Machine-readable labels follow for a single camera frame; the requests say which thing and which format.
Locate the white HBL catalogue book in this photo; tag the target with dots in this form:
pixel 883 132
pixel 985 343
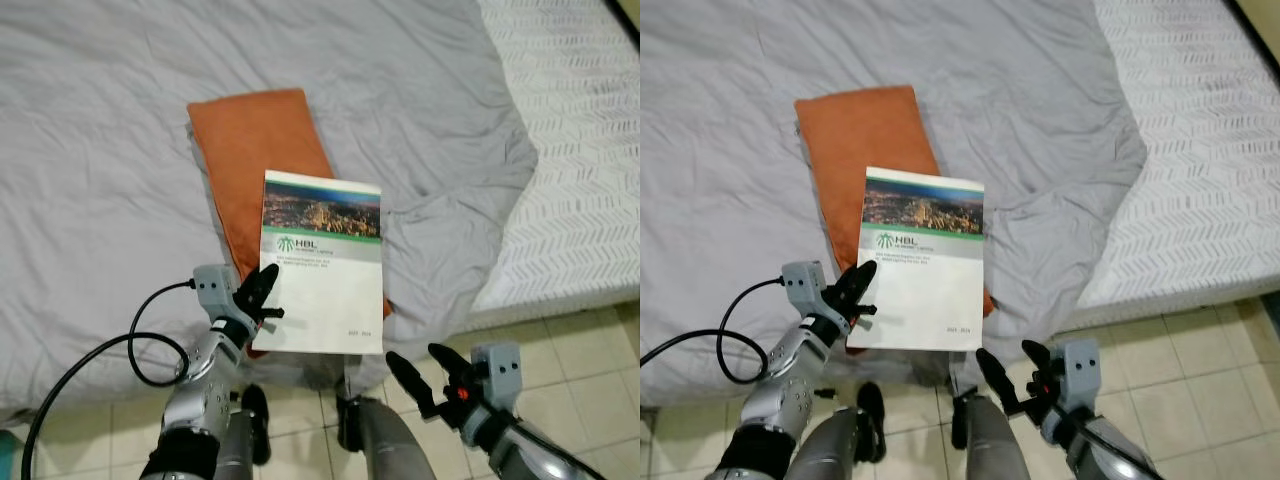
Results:
pixel 330 290
pixel 930 290

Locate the robot right leg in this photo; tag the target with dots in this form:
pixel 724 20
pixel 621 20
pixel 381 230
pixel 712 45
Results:
pixel 995 440
pixel 395 440

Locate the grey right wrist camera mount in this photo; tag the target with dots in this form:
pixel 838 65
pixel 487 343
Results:
pixel 1080 368
pixel 497 372

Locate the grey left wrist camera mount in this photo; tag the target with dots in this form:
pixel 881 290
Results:
pixel 212 288
pixel 800 283

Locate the robot leg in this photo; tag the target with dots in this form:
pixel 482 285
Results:
pixel 850 440
pixel 395 440
pixel 995 440
pixel 255 420

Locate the robot left leg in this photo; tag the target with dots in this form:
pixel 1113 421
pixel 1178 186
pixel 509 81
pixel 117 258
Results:
pixel 850 440
pixel 255 420

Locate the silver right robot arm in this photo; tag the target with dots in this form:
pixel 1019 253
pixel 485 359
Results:
pixel 520 450
pixel 1100 450

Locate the black bed frame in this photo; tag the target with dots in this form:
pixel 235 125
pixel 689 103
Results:
pixel 1255 35
pixel 625 22

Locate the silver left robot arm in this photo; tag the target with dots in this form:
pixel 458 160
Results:
pixel 200 390
pixel 790 390

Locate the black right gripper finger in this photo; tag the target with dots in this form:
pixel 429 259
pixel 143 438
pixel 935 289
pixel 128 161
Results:
pixel 1038 358
pixel 410 382
pixel 450 362
pixel 998 378

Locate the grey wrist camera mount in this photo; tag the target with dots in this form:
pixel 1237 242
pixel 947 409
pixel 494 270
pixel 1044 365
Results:
pixel 800 283
pixel 1080 368
pixel 497 372
pixel 212 288

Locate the orange pillow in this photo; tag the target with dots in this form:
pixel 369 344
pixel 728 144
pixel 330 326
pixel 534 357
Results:
pixel 850 140
pixel 250 150

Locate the grey bed blanket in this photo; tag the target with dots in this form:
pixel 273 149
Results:
pixel 100 110
pixel 720 110

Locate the white patterned mattress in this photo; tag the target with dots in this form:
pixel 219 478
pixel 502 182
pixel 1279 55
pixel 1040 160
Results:
pixel 580 150
pixel 1200 150

